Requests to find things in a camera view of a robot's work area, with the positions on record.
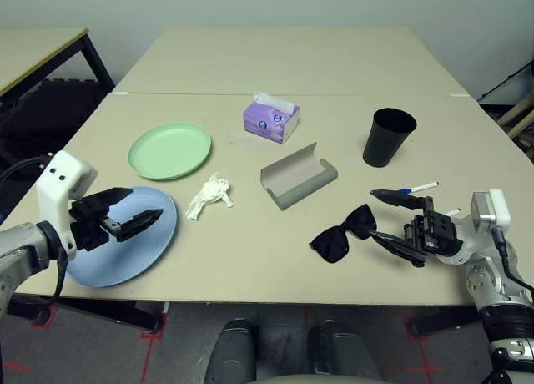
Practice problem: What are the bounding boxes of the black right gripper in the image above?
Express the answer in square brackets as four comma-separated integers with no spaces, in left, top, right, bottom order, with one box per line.
[365,188,463,268]

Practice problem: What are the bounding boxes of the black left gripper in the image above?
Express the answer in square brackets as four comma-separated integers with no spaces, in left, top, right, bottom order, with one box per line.
[66,186,166,251]

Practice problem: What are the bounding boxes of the blue plastic plate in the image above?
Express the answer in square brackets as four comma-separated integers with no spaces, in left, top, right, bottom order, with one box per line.
[62,186,179,288]

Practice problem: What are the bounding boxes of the black sunglasses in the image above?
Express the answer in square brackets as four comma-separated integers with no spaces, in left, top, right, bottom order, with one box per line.
[308,203,379,265]

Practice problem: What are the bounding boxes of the white tissue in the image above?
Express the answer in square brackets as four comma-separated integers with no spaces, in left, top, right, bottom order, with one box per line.
[184,172,234,223]

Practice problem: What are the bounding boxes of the grey glasses case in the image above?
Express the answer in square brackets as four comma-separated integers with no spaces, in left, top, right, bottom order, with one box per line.
[260,141,338,212]

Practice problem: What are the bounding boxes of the white marker blue cap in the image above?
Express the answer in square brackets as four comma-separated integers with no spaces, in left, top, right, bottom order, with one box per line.
[398,181,440,195]

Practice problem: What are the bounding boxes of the green plastic plate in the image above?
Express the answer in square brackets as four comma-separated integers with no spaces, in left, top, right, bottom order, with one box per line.
[127,122,213,182]

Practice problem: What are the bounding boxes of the black plastic cup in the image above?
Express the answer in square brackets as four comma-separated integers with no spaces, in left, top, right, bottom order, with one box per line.
[361,107,418,168]

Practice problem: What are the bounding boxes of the black table foot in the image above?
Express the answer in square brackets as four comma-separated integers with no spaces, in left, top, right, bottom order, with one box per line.
[8,298,52,326]
[56,299,164,334]

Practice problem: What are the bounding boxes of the black foam floor mat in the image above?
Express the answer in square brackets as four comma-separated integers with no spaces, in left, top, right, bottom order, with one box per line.
[0,78,112,184]

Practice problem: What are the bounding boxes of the dark grey robot right leg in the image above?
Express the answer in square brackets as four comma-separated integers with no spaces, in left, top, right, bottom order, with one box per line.
[307,319,385,384]

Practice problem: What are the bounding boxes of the dark grey robot leg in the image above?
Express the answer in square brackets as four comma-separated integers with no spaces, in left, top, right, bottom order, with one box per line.
[307,319,385,384]
[204,318,256,384]

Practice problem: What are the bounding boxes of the purple tissue pack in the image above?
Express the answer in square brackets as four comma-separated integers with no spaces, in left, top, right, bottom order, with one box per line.
[243,91,301,145]

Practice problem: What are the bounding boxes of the wooden stool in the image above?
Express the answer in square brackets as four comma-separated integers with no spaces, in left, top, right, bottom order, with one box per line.
[498,93,534,159]

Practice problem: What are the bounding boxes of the dark grey robot left leg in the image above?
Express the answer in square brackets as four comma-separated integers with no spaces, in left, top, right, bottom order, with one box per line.
[204,318,256,384]

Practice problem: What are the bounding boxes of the black stand rod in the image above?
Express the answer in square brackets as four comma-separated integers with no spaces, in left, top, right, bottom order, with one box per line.
[479,60,534,101]

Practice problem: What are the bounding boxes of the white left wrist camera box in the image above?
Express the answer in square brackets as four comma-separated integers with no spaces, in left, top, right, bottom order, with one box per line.
[35,149,99,262]

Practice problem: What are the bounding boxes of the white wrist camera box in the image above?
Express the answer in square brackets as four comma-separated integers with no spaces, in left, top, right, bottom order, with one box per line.
[471,189,512,235]
[35,149,99,262]

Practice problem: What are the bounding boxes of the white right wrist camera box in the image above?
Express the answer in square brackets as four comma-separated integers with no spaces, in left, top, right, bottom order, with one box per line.
[471,189,512,235]

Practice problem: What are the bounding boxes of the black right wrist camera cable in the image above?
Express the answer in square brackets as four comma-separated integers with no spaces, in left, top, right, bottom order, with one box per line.
[491,227,534,301]

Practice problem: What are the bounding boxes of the beige side table black frame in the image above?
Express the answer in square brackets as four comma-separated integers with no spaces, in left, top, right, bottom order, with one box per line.
[0,28,116,109]

